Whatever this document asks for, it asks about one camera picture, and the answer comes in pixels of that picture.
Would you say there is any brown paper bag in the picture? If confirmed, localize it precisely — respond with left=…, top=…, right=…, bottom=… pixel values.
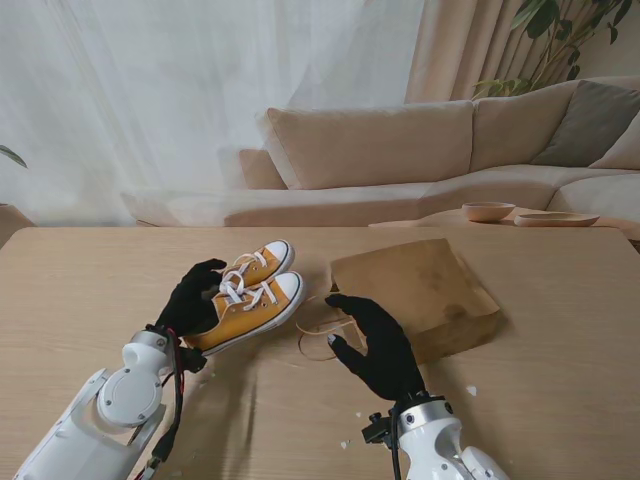
left=294, top=238, right=501, bottom=369

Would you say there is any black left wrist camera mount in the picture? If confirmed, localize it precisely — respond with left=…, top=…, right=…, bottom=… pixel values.
left=180, top=346, right=208, bottom=374

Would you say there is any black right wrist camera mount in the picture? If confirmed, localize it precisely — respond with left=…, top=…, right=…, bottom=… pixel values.
left=362, top=411, right=396, bottom=446

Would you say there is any beige curtain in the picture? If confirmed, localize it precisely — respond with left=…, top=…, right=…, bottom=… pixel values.
left=403, top=0, right=549, bottom=104

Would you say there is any green leafy houseplant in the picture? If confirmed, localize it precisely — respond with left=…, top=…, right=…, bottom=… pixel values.
left=472, top=0, right=634, bottom=99

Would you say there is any beige sofa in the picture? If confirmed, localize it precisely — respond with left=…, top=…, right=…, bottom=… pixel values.
left=122, top=74, right=640, bottom=229

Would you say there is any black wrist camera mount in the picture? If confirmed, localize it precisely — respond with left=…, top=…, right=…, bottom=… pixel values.
left=362, top=411, right=396, bottom=446
left=180, top=346, right=208, bottom=374

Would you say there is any grey cushion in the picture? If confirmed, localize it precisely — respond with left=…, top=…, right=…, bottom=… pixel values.
left=530, top=79, right=640, bottom=169

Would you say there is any low wooden coffee table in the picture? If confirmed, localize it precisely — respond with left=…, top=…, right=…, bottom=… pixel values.
left=368, top=207, right=640, bottom=246

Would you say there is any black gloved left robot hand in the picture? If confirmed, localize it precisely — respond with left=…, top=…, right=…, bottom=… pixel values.
left=149, top=258, right=229, bottom=347

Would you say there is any shallow wooden dish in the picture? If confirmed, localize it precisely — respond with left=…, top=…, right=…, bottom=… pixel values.
left=513, top=212, right=601, bottom=229

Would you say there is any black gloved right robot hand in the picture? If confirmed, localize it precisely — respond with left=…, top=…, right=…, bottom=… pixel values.
left=324, top=293, right=428, bottom=403

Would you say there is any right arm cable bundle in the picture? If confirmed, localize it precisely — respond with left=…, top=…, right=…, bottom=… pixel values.
left=387, top=407, right=407, bottom=480

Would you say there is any beige plant pot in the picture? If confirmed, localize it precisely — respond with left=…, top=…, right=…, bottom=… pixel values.
left=0, top=202, right=36, bottom=249

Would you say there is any green plant leaf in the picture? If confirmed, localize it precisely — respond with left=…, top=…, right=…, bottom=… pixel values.
left=0, top=144, right=29, bottom=170

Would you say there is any yellow canvas sneaker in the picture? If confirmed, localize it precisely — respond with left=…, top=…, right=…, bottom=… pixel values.
left=185, top=271, right=306, bottom=357
left=219, top=239, right=295, bottom=289

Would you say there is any wooden bowl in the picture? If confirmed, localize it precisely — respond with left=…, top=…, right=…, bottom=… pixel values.
left=461, top=201, right=517, bottom=224

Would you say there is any white sheer curtain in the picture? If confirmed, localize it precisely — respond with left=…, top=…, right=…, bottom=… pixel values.
left=0, top=0, right=426, bottom=229

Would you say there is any cream cushion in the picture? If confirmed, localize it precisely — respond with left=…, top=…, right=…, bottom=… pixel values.
left=589, top=124, right=640, bottom=171

